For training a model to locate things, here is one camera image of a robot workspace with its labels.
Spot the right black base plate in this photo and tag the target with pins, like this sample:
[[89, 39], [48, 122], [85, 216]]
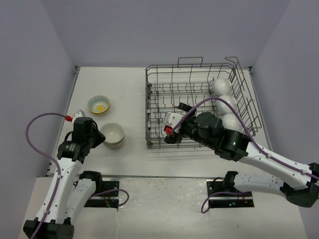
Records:
[[226, 201]]

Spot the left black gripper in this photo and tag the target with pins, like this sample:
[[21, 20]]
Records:
[[100, 136]]

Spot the yellow checked bowl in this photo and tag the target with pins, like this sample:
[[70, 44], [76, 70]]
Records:
[[97, 101]]

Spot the beige bowl colourful leaves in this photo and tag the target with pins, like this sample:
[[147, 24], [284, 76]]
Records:
[[113, 147]]

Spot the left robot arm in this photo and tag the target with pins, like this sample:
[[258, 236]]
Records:
[[69, 191]]

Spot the white bowl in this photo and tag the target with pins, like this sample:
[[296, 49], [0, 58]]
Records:
[[230, 121], [222, 86], [223, 108]]

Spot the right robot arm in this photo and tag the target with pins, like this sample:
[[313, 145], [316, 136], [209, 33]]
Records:
[[296, 182]]

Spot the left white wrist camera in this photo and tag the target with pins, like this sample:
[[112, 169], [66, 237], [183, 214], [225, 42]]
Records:
[[78, 114]]

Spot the green floral bowl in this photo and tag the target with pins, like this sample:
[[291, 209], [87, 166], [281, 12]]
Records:
[[98, 111]]

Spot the beige bowl orange flower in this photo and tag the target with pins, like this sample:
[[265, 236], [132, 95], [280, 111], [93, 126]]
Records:
[[113, 132]]

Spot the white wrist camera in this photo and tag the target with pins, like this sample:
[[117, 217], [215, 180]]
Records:
[[78, 114], [172, 123]]

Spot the beige bowl small flowers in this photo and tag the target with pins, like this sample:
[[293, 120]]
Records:
[[119, 142]]

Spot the white bowl front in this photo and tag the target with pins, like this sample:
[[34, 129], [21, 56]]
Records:
[[230, 121]]

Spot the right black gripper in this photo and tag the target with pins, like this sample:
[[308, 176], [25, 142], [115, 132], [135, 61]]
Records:
[[177, 138]]

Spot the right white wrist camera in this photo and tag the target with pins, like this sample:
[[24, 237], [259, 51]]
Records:
[[172, 123]]

